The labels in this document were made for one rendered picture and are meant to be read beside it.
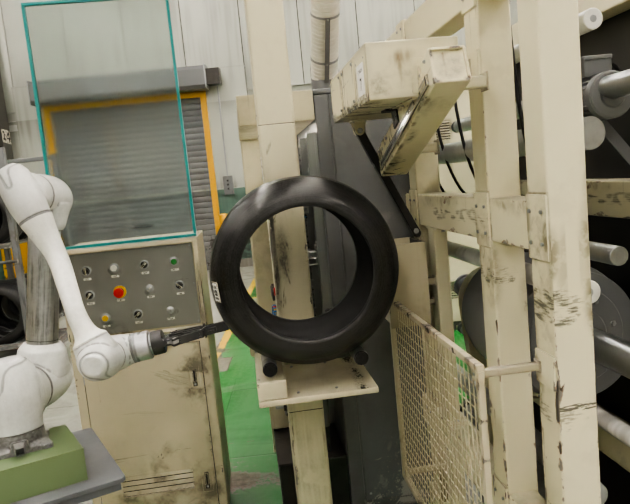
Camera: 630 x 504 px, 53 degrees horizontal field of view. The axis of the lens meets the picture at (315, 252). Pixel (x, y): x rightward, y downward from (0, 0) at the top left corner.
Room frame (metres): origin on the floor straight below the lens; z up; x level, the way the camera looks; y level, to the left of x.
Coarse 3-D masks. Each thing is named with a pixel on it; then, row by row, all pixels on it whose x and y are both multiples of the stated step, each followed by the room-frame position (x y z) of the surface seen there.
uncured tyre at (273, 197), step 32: (256, 192) 1.87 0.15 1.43; (288, 192) 1.84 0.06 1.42; (320, 192) 1.85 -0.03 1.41; (352, 192) 1.89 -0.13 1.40; (224, 224) 1.86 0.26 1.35; (256, 224) 1.82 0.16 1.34; (352, 224) 2.13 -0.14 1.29; (384, 224) 1.90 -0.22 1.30; (224, 256) 1.82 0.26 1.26; (384, 256) 1.87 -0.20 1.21; (224, 288) 1.82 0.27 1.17; (352, 288) 2.14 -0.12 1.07; (384, 288) 1.87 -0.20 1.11; (224, 320) 1.86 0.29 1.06; (256, 320) 1.82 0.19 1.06; (288, 320) 2.11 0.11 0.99; (320, 320) 2.12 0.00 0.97; (352, 320) 1.88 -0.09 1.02; (288, 352) 1.84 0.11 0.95; (320, 352) 1.85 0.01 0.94
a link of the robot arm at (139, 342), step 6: (132, 336) 1.89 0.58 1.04; (138, 336) 1.88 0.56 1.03; (144, 336) 1.88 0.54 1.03; (132, 342) 1.87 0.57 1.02; (138, 342) 1.87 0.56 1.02; (144, 342) 1.87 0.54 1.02; (132, 348) 1.86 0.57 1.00; (138, 348) 1.86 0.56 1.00; (144, 348) 1.86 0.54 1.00; (150, 348) 1.88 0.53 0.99; (132, 354) 1.86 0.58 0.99; (138, 354) 1.86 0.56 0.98; (144, 354) 1.87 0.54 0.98; (150, 354) 1.87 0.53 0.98; (138, 360) 1.88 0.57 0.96; (144, 360) 1.89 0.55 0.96
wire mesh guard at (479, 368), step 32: (416, 320) 1.90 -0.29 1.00; (416, 352) 1.96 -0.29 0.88; (448, 352) 1.63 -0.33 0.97; (416, 384) 1.99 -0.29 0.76; (480, 384) 1.40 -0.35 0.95; (416, 416) 2.04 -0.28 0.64; (480, 416) 1.40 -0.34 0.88; (448, 448) 1.69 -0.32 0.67; (480, 448) 1.42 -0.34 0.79; (416, 480) 2.11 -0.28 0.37; (448, 480) 1.72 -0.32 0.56; (480, 480) 1.45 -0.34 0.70
